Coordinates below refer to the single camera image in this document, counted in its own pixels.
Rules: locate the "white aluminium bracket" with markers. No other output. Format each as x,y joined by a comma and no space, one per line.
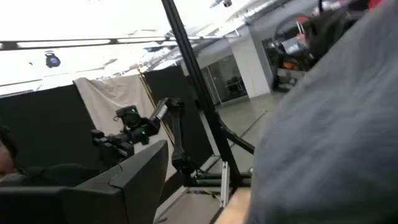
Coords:
225,183

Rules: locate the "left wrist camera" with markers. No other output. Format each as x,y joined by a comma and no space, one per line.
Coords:
129,117

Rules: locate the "person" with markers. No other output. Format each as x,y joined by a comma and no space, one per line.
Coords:
6,155

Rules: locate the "black ceiling camera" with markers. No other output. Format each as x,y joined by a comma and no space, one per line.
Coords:
52,60

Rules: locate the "black diagonal frame brace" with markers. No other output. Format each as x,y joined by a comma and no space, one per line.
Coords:
237,140

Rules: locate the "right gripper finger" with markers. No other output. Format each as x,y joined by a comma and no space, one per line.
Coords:
93,202

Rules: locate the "overhead frame light bar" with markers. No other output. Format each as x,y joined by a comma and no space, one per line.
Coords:
62,43

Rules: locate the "grey cloth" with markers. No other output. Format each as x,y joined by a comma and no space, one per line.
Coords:
335,140

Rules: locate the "white building column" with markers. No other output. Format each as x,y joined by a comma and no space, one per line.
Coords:
252,65

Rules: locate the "black curtain panel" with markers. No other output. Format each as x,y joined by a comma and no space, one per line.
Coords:
174,84
46,124

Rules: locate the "black frame post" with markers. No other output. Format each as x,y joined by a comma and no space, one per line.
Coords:
199,81

